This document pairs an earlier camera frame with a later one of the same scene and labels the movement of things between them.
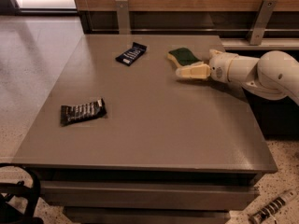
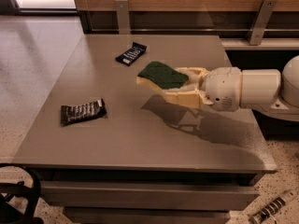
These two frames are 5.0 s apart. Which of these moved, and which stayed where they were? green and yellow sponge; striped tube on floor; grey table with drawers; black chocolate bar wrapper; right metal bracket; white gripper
Moved: green and yellow sponge; white gripper
Stayed: black chocolate bar wrapper; striped tube on floor; right metal bracket; grey table with drawers
